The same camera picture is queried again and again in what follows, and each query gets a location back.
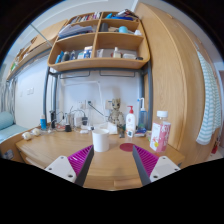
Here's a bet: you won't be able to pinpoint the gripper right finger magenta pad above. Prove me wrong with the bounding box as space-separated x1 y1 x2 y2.
132 145 180 186

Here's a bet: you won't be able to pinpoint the row of books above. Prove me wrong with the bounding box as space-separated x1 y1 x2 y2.
69 12 101 24

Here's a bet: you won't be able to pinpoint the wooden wardrobe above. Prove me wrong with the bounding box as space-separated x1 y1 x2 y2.
136 3 217 167

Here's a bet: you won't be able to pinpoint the white tissue pack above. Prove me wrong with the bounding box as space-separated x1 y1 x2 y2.
98 122 118 134

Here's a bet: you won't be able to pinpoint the Groot figurine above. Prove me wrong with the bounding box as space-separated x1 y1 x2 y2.
108 98 125 128

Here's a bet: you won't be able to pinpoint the wooden wall shelf unit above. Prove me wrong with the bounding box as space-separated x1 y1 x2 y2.
48 12 150 71

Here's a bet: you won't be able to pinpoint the striped green white towel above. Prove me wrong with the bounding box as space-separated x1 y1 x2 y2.
196 52 221 145

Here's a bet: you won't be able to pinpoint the white paper cup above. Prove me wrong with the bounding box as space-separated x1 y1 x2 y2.
92 129 109 152

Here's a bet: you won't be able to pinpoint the black small jar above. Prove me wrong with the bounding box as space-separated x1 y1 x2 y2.
65 124 72 132

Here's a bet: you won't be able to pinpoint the white pump lotion bottle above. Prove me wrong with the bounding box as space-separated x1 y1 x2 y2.
126 106 136 132

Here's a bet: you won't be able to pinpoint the folded grey clothes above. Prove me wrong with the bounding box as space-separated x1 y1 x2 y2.
58 24 93 38

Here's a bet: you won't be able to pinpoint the red round coaster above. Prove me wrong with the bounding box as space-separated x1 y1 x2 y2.
120 143 134 152

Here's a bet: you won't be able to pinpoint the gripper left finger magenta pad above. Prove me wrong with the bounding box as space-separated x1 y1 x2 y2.
45 145 94 186

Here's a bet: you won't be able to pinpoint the light blue bed pillow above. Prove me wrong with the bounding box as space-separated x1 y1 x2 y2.
0 111 14 130

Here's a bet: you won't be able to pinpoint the white power strip with plugs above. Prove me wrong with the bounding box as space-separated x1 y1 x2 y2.
74 116 94 130

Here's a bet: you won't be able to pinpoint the clear bottle, pink label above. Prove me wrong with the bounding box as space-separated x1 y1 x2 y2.
150 111 171 153

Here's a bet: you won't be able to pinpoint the clear blue spray bottle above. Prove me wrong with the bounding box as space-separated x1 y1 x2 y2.
138 98 147 129

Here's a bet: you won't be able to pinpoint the white round earbud case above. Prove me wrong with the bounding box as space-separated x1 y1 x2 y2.
22 132 31 140

